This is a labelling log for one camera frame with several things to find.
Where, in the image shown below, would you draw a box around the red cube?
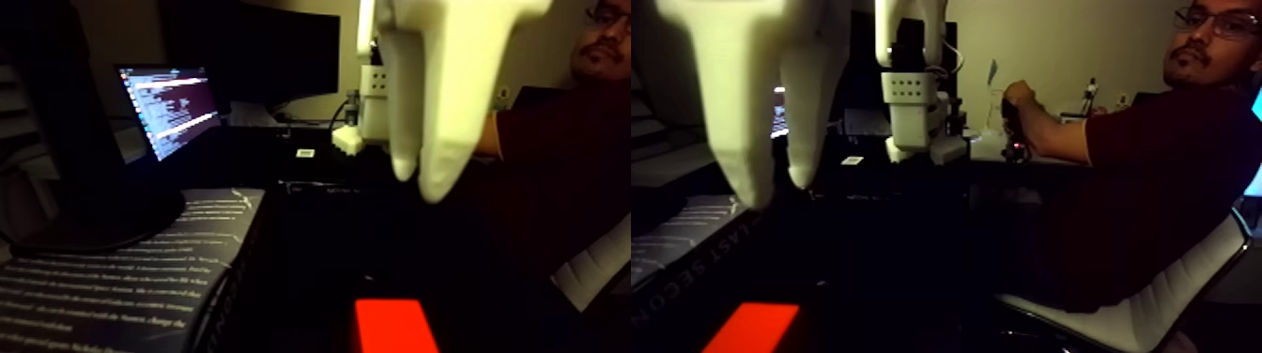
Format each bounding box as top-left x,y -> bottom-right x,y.
355,299 -> 441,353

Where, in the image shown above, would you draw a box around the dark leader arm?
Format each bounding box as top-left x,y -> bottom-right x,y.
1000,93 -> 1033,164

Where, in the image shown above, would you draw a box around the person's hand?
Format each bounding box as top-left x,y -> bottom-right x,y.
1003,81 -> 1039,112

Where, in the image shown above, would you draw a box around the black box, white print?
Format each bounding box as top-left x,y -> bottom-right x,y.
281,177 -> 401,198

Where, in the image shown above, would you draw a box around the white paper stack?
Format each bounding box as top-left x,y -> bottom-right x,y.
228,99 -> 283,128

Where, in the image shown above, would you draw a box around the wide black monitor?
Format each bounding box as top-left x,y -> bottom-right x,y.
162,0 -> 342,108

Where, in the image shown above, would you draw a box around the open laptop, lit screen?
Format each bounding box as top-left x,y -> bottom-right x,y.
115,64 -> 238,169

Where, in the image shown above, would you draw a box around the black book, white text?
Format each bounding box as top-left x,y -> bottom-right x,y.
0,187 -> 266,353

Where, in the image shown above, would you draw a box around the white desk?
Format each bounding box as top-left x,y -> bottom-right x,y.
971,113 -> 1105,189

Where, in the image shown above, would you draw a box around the white chair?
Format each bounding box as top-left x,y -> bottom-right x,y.
995,207 -> 1255,353

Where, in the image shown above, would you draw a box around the person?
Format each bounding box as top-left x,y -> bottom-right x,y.
1000,0 -> 1262,313

